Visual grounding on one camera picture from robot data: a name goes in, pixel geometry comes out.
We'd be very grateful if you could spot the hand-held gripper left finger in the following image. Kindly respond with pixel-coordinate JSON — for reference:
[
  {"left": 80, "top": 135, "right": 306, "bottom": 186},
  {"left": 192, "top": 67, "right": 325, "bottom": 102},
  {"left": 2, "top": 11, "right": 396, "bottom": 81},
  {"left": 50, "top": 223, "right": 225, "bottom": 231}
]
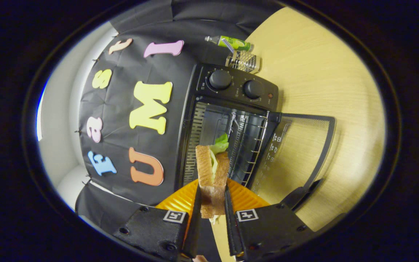
[{"left": 113, "top": 178, "right": 202, "bottom": 261}]

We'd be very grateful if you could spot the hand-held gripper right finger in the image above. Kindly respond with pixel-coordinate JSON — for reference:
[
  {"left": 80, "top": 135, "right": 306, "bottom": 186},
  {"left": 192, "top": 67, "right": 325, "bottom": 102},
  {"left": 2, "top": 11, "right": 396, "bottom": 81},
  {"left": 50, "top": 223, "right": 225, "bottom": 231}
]
[{"left": 225, "top": 178, "right": 315, "bottom": 261}]

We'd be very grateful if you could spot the toasted lettuce sandwich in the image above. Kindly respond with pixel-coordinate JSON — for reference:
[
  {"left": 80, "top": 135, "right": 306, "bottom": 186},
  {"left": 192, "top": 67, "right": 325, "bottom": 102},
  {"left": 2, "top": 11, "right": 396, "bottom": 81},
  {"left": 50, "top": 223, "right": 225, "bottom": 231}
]
[{"left": 195, "top": 133, "right": 230, "bottom": 224}]

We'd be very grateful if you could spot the black toaster oven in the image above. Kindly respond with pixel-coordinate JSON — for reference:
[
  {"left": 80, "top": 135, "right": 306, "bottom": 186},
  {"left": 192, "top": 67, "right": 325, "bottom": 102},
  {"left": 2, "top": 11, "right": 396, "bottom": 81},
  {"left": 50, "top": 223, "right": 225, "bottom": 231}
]
[{"left": 175, "top": 63, "right": 336, "bottom": 213}]

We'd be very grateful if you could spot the green drink bottle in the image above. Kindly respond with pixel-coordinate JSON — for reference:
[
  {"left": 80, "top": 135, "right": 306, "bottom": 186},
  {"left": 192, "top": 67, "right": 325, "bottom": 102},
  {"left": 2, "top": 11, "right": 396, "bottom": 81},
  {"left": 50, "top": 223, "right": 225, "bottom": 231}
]
[{"left": 205, "top": 35, "right": 254, "bottom": 52}]

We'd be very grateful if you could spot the wire mesh basket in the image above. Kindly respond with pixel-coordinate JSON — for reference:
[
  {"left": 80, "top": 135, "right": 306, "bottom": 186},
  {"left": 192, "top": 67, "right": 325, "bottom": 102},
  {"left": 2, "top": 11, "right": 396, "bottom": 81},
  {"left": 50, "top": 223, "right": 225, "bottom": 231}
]
[{"left": 226, "top": 50, "right": 262, "bottom": 74}]

